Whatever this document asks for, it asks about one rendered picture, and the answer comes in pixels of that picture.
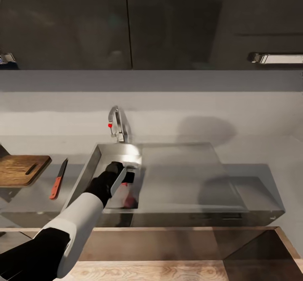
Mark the drop in sink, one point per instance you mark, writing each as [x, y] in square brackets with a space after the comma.
[172, 177]

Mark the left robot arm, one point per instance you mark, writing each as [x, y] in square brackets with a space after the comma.
[56, 248]

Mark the parer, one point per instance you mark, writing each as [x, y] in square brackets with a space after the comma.
[58, 181]

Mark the dishwasher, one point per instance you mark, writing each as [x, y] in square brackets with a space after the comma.
[12, 239]

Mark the cutting board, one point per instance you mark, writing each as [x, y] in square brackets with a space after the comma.
[21, 170]

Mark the cabinet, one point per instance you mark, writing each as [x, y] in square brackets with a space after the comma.
[65, 35]
[216, 34]

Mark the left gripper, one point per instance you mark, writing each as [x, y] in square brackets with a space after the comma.
[129, 177]

